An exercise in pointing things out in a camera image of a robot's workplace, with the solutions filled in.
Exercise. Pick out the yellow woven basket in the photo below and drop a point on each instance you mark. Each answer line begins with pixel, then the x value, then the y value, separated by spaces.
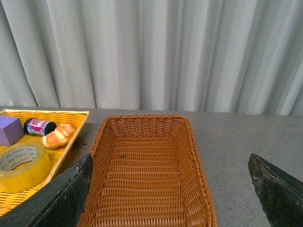
pixel 8 201

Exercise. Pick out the brown wicker basket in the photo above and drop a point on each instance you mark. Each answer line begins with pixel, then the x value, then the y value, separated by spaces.
pixel 147 172

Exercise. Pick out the yellow packing tape roll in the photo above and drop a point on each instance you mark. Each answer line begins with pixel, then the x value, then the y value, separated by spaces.
pixel 23 166

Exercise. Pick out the toy croissant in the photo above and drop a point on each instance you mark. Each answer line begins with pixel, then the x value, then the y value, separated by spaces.
pixel 59 137

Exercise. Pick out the purple foam block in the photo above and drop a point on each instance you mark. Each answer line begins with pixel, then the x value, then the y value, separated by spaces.
pixel 11 130

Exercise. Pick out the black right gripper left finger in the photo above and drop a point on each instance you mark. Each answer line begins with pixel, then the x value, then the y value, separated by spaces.
pixel 59 203

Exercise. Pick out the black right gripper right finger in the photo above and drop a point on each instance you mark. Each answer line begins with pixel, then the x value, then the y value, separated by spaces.
pixel 279 193

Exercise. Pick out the small pink labelled jar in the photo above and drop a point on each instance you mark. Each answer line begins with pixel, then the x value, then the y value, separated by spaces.
pixel 38 127

